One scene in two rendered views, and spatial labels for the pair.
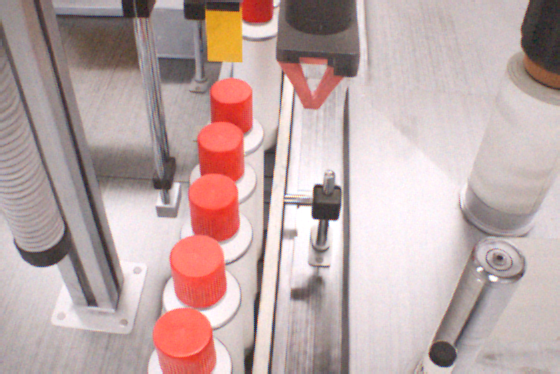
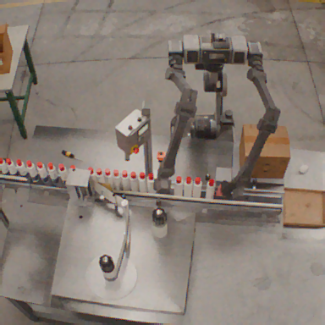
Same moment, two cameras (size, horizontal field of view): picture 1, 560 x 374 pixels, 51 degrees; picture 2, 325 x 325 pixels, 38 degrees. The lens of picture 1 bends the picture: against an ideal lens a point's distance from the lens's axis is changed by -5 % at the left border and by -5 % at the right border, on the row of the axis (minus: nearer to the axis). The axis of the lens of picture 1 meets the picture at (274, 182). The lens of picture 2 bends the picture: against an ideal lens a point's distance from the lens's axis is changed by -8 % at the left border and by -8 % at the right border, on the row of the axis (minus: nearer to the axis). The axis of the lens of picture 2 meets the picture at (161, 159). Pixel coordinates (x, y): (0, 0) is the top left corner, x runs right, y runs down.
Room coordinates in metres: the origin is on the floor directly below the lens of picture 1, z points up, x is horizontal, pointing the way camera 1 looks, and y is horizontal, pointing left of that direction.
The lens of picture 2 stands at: (0.57, -1.47, 3.66)
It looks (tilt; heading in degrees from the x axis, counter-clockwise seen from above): 58 degrees down; 95
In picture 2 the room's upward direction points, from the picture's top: 1 degrees counter-clockwise
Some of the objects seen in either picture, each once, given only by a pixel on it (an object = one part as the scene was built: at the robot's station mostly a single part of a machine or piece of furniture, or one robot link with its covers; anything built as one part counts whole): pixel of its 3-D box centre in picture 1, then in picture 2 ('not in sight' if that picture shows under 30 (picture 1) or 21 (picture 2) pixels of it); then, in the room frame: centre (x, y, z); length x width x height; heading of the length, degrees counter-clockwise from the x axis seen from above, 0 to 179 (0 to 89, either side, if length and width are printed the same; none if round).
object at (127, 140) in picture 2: not in sight; (133, 132); (0.28, 0.12, 1.38); 0.17 x 0.10 x 0.19; 52
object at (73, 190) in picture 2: not in sight; (81, 187); (-0.04, -0.03, 1.01); 0.14 x 0.13 x 0.26; 177
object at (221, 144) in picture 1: (225, 227); (142, 182); (0.32, 0.04, 0.98); 0.05 x 0.05 x 0.20
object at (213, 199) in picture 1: (220, 279); (134, 182); (0.27, 0.04, 0.98); 0.05 x 0.05 x 0.20
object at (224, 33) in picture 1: (224, 32); not in sight; (0.44, 0.05, 1.09); 0.03 x 0.01 x 0.06; 87
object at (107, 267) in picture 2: not in sight; (107, 267); (0.18, -0.56, 1.04); 0.09 x 0.09 x 0.29
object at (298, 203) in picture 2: not in sight; (305, 206); (1.38, -0.02, 0.85); 0.30 x 0.26 x 0.04; 177
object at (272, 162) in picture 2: not in sight; (264, 151); (1.08, 0.30, 0.99); 0.30 x 0.24 x 0.27; 1
